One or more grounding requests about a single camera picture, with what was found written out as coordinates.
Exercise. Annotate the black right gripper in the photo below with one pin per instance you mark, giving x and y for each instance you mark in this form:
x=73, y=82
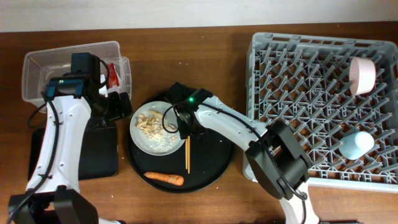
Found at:
x=183, y=130

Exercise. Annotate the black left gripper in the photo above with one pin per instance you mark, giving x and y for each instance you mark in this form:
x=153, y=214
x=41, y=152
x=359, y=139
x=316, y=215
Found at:
x=121, y=108

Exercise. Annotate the wooden chopstick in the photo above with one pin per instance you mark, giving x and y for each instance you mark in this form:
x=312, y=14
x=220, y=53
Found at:
x=186, y=153
x=188, y=170

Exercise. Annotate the red snack wrapper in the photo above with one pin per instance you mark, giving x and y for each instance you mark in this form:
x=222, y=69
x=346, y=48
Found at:
x=113, y=77

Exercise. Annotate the blue cup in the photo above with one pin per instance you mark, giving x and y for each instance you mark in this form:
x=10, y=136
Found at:
x=356, y=145

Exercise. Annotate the pink bowl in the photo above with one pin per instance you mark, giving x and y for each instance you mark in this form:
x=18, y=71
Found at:
x=362, y=75

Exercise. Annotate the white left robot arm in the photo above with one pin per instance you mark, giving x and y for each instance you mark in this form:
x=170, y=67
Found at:
x=52, y=193

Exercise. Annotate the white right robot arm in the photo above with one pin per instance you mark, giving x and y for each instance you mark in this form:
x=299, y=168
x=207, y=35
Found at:
x=278, y=161

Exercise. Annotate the clear plastic waste bin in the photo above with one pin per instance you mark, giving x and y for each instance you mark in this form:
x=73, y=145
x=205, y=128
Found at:
x=40, y=66

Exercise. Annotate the grey dishwasher rack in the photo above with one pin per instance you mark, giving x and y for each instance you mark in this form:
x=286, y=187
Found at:
x=303, y=81

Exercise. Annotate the peanut shells and rice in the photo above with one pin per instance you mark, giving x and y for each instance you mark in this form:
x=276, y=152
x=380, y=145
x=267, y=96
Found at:
x=157, y=131

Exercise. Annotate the round black serving tray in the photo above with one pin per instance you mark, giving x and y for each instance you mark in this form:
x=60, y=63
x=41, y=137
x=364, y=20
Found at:
x=208, y=160

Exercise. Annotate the grey plate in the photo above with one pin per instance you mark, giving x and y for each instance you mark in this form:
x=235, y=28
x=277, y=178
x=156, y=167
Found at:
x=138, y=137

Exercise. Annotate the black rectangular tray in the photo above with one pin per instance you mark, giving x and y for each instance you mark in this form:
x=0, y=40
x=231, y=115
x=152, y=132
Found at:
x=99, y=152

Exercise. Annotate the orange carrot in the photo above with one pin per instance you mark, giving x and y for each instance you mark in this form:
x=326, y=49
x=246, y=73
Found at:
x=168, y=178

